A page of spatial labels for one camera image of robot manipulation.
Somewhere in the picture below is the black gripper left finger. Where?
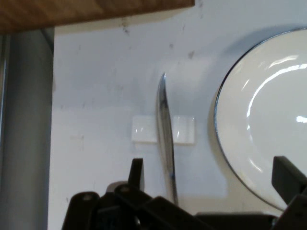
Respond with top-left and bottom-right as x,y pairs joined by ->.
61,158 -> 198,230

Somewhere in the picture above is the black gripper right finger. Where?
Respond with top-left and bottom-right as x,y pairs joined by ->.
270,155 -> 307,230

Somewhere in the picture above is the silver table knife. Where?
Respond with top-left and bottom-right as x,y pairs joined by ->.
155,72 -> 180,207

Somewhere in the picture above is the white plate with dark rim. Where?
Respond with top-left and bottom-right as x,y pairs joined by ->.
213,27 -> 307,213

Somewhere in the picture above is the white ceramic cutlery rest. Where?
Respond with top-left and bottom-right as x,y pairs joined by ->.
131,115 -> 196,146

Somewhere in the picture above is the wooden tray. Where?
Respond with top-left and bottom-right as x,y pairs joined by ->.
0,0 -> 196,36

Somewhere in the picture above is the silver metal window rail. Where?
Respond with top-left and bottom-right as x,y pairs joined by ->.
0,26 -> 55,230

